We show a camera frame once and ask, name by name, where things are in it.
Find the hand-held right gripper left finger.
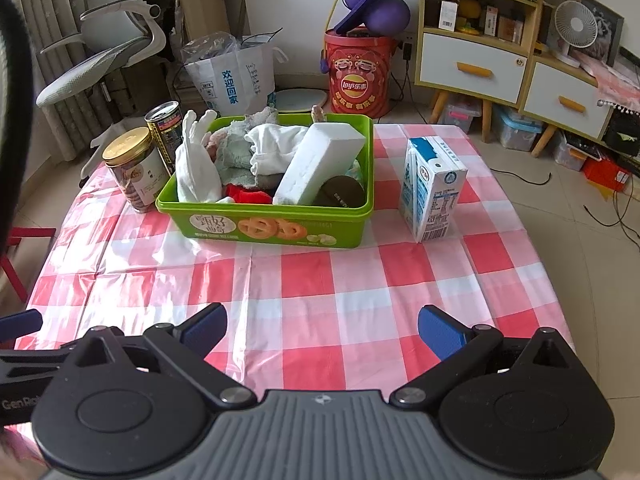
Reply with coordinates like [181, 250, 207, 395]
[62, 302, 258, 408]

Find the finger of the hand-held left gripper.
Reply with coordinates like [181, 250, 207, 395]
[0, 309, 68, 386]

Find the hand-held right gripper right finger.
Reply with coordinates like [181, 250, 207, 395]
[390, 304, 576, 408]

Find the green plastic box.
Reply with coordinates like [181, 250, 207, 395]
[156, 114, 376, 251]

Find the pink checked tablecloth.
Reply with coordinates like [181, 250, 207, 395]
[15, 122, 576, 461]

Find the blue white milk carton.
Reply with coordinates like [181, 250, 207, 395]
[398, 136, 468, 244]

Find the red cloth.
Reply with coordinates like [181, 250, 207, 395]
[224, 184, 274, 206]

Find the white knit glove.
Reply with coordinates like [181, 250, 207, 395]
[175, 109, 222, 204]

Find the gold lid cookie jar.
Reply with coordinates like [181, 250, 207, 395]
[102, 127, 168, 213]

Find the green fluffy towel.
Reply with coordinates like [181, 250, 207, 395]
[215, 132, 253, 183]

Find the black round case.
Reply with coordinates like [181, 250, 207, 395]
[312, 175, 366, 209]

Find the white cloth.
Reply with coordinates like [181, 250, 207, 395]
[244, 124, 309, 178]

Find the metal drink can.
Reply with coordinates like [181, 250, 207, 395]
[145, 101, 182, 176]

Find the white sponge block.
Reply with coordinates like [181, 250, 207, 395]
[272, 122, 367, 207]

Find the blue lid storage box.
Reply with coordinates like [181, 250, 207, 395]
[492, 106, 543, 152]

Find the small clear storage box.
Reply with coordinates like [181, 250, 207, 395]
[552, 132, 588, 171]

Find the red cardboard box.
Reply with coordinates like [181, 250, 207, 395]
[584, 152, 632, 192]

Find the white printed sack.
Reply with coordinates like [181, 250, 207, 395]
[184, 42, 287, 121]

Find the low wooden drawer cabinet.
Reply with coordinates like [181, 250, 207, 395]
[520, 55, 618, 158]

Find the red snack bucket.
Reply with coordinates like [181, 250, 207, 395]
[323, 29, 398, 117]

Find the black printed bag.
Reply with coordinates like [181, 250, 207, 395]
[602, 107, 640, 176]

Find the tall wooden shelf cabinet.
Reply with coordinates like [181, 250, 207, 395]
[414, 0, 545, 143]

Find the clear plastic bag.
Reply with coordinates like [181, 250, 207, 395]
[181, 31, 241, 66]

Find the pink cloth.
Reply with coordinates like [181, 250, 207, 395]
[582, 52, 640, 111]

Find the brown shelf box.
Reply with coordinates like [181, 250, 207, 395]
[497, 15, 525, 43]

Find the white office chair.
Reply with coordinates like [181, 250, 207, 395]
[35, 0, 168, 186]

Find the yellow toy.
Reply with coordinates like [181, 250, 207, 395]
[457, 0, 483, 36]

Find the purple hopper ball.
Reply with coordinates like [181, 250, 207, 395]
[332, 0, 413, 36]

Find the brown cardboard box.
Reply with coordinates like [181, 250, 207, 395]
[150, 0, 251, 43]

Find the white desk fan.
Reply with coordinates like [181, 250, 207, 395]
[554, 1, 599, 68]

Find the red stool frame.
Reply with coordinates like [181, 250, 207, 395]
[0, 227, 57, 306]

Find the black floor cable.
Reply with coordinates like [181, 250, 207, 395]
[582, 180, 640, 251]
[490, 165, 553, 187]

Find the yellow skipping rope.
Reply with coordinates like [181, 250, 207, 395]
[318, 0, 351, 77]

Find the black picture frame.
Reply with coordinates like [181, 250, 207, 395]
[579, 0, 626, 67]

